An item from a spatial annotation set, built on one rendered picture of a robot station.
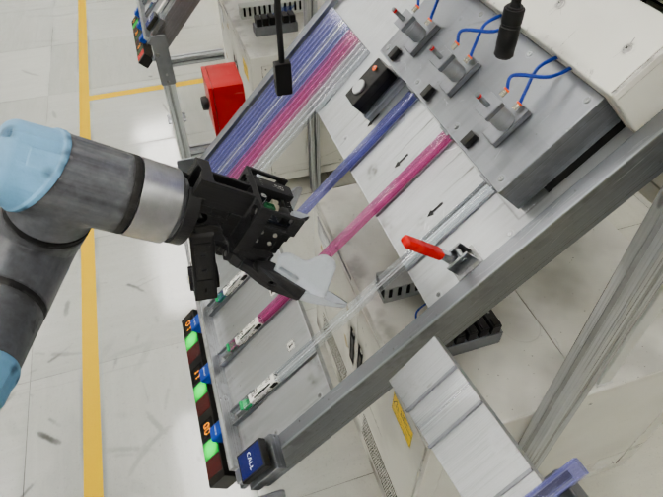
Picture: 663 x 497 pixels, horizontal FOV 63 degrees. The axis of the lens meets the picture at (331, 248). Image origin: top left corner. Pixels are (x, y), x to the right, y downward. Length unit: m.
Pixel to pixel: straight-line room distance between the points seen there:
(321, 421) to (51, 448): 1.19
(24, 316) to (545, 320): 0.95
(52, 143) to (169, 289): 1.58
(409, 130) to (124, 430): 1.28
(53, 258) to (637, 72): 0.56
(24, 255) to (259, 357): 0.44
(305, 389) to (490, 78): 0.47
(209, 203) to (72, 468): 1.34
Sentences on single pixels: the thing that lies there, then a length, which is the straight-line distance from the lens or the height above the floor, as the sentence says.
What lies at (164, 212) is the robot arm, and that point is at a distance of 0.51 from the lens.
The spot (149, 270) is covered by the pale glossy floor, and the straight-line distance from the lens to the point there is 2.14.
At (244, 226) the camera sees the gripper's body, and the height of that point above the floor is 1.14.
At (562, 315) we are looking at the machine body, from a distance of 1.21.
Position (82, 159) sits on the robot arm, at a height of 1.24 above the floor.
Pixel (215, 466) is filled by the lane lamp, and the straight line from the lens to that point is 0.94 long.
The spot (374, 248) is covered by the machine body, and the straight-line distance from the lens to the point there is 1.25.
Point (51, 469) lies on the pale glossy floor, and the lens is 1.81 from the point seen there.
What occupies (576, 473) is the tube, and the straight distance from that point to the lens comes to 0.50.
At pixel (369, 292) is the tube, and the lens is 0.73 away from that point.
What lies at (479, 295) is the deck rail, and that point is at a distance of 0.65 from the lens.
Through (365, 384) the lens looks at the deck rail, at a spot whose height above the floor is 0.90.
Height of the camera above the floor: 1.51
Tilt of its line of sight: 46 degrees down
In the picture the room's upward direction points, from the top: straight up
